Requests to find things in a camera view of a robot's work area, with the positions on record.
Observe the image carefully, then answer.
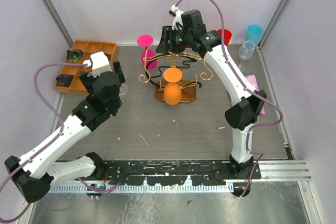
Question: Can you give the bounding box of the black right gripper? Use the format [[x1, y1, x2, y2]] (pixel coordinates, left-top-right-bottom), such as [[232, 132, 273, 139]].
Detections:
[[155, 26, 192, 55]]

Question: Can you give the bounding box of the clear wine glass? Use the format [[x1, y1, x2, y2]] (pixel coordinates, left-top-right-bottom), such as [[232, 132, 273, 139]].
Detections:
[[119, 83, 128, 95], [237, 40, 256, 72]]

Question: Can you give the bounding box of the pink wine glass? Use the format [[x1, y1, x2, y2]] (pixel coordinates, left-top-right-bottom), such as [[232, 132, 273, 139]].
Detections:
[[137, 34, 155, 68]]

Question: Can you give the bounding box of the orange wine glass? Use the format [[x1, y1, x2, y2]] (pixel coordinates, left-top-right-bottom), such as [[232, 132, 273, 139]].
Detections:
[[163, 68, 182, 105]]

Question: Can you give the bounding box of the red wine glass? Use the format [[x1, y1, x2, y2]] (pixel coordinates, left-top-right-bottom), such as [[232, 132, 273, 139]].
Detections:
[[217, 29, 232, 46]]

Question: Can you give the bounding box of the blue wine glass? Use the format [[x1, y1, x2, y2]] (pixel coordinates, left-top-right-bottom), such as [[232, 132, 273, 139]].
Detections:
[[245, 24, 264, 44]]

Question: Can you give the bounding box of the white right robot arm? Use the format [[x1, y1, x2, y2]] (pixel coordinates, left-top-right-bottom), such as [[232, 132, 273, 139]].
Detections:
[[156, 8, 267, 179]]

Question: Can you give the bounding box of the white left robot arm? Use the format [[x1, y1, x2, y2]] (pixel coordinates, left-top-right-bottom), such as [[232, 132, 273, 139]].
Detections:
[[4, 60, 125, 203]]

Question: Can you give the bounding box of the wooden compartment tray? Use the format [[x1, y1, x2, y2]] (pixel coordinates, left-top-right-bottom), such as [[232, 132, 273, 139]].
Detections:
[[54, 39, 118, 95]]

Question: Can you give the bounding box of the dark paisley rolled tie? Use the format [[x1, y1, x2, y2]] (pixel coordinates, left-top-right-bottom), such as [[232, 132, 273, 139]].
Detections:
[[56, 74, 73, 87]]

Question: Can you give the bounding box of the navy floral rolled tie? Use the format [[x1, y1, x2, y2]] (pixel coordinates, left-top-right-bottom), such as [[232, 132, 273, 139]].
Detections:
[[66, 49, 83, 63]]

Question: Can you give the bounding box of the purple cartoon pouch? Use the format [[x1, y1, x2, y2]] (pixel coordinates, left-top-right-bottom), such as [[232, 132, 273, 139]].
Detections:
[[245, 73, 266, 116]]

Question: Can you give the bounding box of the gold wire glass rack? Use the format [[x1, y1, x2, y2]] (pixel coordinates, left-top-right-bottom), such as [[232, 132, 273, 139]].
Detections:
[[139, 45, 213, 105]]

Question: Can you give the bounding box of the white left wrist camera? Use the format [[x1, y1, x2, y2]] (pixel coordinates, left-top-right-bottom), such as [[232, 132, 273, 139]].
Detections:
[[83, 51, 112, 77]]

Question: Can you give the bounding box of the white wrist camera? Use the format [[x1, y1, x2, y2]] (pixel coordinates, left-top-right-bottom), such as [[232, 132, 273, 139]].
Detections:
[[83, 51, 112, 77], [169, 5, 184, 30]]

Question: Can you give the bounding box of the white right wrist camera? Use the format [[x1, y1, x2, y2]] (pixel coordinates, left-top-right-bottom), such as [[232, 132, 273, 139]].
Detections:
[[169, 5, 184, 30]]

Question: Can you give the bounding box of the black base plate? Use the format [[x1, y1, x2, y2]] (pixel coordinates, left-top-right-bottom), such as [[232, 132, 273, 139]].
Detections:
[[74, 159, 262, 186]]

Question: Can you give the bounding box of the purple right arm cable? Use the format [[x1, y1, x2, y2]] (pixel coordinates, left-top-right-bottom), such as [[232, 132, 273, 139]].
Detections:
[[175, 0, 283, 198]]

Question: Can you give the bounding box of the aluminium front rail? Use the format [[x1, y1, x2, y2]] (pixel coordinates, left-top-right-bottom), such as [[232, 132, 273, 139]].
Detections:
[[47, 159, 311, 196]]

